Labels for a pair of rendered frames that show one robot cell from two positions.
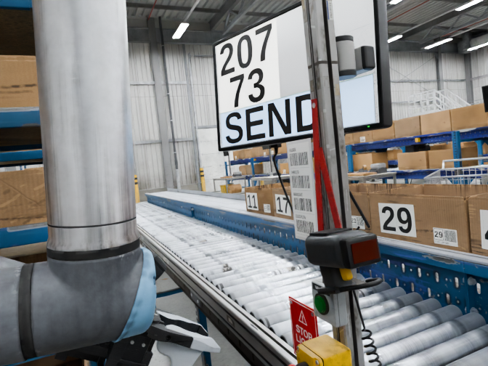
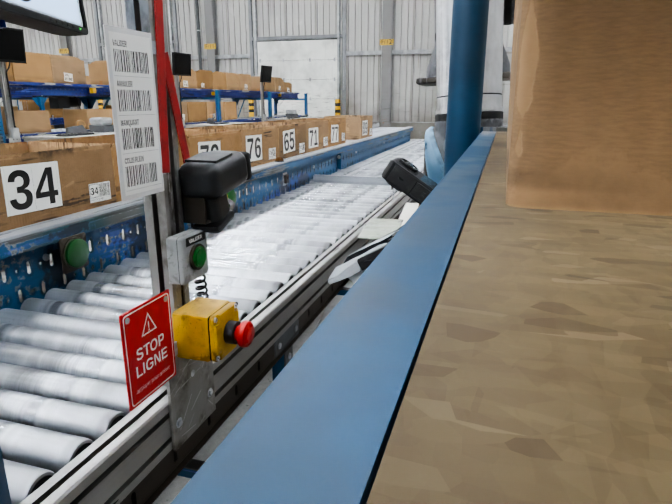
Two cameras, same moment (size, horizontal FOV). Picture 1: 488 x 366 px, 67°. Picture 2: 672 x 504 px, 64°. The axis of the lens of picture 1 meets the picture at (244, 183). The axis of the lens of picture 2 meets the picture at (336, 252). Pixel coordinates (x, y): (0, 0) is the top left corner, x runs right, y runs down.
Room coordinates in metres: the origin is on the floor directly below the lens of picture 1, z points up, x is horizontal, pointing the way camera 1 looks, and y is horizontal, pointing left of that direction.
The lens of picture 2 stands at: (1.07, 0.51, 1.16)
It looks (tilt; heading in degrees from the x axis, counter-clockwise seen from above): 16 degrees down; 221
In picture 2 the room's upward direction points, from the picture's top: straight up
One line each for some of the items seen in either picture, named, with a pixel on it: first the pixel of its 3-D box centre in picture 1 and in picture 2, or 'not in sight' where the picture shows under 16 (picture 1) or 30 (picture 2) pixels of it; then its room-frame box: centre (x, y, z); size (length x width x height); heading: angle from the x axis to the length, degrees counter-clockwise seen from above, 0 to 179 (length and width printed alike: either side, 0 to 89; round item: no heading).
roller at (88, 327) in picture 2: not in sight; (101, 334); (0.63, -0.47, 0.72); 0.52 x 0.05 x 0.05; 114
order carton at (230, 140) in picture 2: not in sight; (184, 154); (-0.15, -1.30, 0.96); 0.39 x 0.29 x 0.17; 23
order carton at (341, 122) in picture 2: not in sight; (316, 132); (-1.59, -1.93, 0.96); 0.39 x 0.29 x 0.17; 24
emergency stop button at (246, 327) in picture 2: not in sight; (237, 332); (0.62, -0.06, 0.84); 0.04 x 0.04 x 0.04; 24
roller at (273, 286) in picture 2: not in sight; (190, 282); (0.33, -0.60, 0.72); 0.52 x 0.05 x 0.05; 114
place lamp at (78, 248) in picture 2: not in sight; (78, 253); (0.52, -0.77, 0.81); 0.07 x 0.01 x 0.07; 24
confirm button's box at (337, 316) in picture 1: (327, 301); (189, 255); (0.65, -0.13, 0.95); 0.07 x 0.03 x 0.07; 24
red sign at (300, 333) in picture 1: (313, 338); (162, 338); (0.71, -0.10, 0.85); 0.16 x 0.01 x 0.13; 24
